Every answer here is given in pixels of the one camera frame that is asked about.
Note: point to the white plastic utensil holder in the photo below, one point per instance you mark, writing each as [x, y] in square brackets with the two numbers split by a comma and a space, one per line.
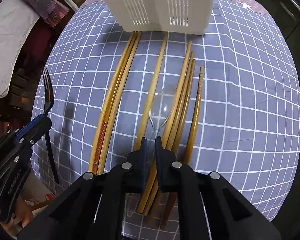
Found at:
[181, 16]

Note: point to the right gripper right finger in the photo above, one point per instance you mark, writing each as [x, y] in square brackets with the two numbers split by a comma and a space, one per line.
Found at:
[167, 167]

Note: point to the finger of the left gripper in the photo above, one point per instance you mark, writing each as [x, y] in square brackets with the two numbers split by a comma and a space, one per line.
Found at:
[33, 131]

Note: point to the clear plastic spoon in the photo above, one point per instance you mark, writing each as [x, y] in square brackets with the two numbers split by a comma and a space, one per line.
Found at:
[157, 115]

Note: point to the white hanging sheet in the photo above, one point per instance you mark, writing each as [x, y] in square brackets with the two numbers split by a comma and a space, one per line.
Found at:
[16, 21]

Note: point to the bamboo chopstick red patterned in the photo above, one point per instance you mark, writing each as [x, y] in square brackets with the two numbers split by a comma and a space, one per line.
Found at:
[110, 106]

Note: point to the dark bamboo chopstick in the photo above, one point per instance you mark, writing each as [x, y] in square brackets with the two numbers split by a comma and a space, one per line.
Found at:
[172, 197]

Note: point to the purple checkered apron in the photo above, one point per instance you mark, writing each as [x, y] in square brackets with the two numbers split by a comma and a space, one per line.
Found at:
[51, 11]

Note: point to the black plastic fork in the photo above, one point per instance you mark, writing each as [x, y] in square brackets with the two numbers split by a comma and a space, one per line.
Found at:
[48, 104]

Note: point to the blue checkered tablecloth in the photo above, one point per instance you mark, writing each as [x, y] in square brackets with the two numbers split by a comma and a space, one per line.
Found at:
[249, 123]

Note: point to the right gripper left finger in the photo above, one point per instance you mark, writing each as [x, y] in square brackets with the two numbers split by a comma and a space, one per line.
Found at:
[136, 175]

